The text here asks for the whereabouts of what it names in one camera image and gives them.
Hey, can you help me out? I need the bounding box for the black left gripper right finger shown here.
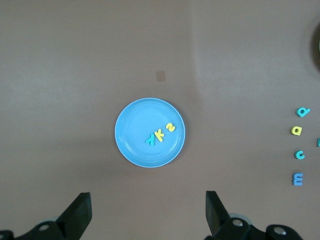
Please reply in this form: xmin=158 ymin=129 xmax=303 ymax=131
xmin=204 ymin=190 xmax=305 ymax=240

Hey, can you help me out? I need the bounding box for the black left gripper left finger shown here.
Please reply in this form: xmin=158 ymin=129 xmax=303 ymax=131
xmin=0 ymin=191 xmax=92 ymax=240

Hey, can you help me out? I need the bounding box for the yellow foam letter k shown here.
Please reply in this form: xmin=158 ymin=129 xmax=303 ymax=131
xmin=154 ymin=128 xmax=167 ymax=143

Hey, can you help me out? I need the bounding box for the teal foam letter y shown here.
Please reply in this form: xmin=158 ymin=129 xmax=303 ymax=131
xmin=145 ymin=133 xmax=157 ymax=147

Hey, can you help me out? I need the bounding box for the blue foam letter m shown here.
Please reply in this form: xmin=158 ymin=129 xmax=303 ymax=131
xmin=291 ymin=172 xmax=304 ymax=187

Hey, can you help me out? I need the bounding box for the teal foam letter c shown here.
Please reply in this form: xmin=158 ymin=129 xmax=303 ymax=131
xmin=293 ymin=149 xmax=306 ymax=161

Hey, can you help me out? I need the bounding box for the blue plate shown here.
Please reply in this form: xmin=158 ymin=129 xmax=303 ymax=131
xmin=114 ymin=97 xmax=187 ymax=169

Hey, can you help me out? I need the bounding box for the yellow foam letter a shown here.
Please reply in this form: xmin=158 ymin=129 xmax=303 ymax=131
xmin=290 ymin=125 xmax=303 ymax=137

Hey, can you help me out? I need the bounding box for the teal foam letter a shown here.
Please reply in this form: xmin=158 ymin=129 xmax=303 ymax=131
xmin=295 ymin=107 xmax=312 ymax=119

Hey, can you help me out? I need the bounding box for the brown tape patch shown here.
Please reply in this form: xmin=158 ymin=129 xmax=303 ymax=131
xmin=155 ymin=70 xmax=167 ymax=83

